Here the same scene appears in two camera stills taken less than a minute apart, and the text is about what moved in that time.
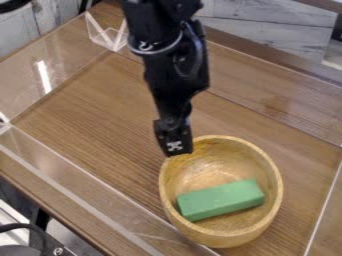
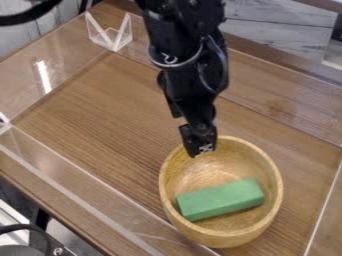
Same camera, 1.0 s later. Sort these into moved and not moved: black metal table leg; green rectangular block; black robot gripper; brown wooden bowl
Moved: black robot gripper
Not moved: green rectangular block; black metal table leg; brown wooden bowl
